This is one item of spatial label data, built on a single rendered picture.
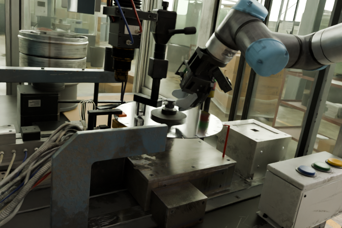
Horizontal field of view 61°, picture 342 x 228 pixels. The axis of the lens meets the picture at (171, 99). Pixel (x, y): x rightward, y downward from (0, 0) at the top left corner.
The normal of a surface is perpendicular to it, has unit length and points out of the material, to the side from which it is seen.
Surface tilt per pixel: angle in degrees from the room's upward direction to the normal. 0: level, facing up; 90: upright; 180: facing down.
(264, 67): 119
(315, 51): 111
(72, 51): 90
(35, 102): 90
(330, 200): 90
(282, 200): 90
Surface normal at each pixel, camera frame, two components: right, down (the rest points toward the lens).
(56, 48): 0.43, 0.28
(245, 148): -0.84, 0.03
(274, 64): 0.26, 0.71
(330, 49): -0.85, 0.36
